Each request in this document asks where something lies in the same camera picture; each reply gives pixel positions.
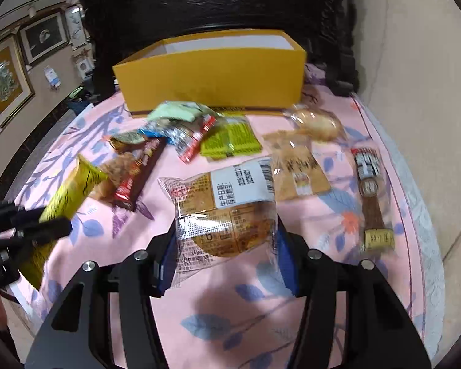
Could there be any silver red-striped candy packet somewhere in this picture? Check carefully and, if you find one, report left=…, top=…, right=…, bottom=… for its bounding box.
left=176, top=114, right=218, bottom=164

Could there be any small clear beige bread bag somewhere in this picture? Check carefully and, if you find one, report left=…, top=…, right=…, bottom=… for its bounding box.
left=282, top=104, right=348, bottom=143

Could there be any yellow cardboard box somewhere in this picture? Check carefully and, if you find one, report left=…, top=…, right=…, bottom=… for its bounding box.
left=112, top=30, right=307, bottom=119

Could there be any clear golden pastry packet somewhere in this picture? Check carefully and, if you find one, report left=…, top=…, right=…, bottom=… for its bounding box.
left=157, top=156, right=279, bottom=289

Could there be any orange rice cracker packet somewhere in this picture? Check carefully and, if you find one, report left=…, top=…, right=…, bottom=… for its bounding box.
left=90, top=152, right=139, bottom=202

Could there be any brown paper-look snack packet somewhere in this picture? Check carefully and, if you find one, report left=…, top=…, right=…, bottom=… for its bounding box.
left=263, top=131, right=333, bottom=202

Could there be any white flower scroll picture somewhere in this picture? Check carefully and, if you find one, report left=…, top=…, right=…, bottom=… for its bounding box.
left=65, top=5, right=87, bottom=49

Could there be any pink floral tablecloth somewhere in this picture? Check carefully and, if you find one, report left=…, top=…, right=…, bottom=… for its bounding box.
left=13, top=63, right=427, bottom=369

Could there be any gold-matted framed picture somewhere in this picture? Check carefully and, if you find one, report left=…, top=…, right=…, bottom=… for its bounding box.
left=0, top=33, right=36, bottom=128

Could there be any pale green triangular packet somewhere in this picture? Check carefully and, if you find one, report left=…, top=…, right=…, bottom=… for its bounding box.
left=147, top=101, right=206, bottom=121

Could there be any brown bar with black label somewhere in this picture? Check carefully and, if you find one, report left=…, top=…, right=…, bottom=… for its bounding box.
left=349, top=147, right=396, bottom=253

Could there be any long yellow snack bar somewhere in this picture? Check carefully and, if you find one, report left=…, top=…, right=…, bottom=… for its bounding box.
left=18, top=154, right=109, bottom=291

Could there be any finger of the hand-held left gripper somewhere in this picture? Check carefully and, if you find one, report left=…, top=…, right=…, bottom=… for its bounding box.
left=0, top=201, right=27, bottom=226
left=13, top=217, right=73, bottom=247

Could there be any brown red wafer bar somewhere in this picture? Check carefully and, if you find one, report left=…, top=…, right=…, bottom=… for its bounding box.
left=113, top=136, right=167, bottom=212

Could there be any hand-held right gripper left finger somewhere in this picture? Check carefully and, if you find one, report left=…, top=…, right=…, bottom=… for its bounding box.
left=25, top=221, right=178, bottom=369

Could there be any lime green snack packet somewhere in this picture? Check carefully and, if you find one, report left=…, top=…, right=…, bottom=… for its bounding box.
left=200, top=117, right=262, bottom=161

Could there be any small brown green packet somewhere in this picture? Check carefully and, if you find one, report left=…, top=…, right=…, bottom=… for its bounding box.
left=109, top=131, right=150, bottom=152

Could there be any silver blue candy packet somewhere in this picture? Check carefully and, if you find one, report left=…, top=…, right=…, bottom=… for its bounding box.
left=138, top=120, right=185, bottom=147

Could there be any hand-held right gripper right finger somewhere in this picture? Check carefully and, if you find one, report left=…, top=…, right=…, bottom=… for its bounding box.
left=272, top=225, right=433, bottom=369

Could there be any black framed picture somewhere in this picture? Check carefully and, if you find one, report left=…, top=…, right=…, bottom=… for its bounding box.
left=19, top=11, right=70, bottom=66

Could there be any blue white wall notice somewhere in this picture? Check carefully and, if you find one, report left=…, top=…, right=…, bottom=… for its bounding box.
left=44, top=65, right=62, bottom=90

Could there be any carved black wooden cabinet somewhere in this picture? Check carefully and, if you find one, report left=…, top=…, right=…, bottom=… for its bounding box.
left=79, top=0, right=360, bottom=97

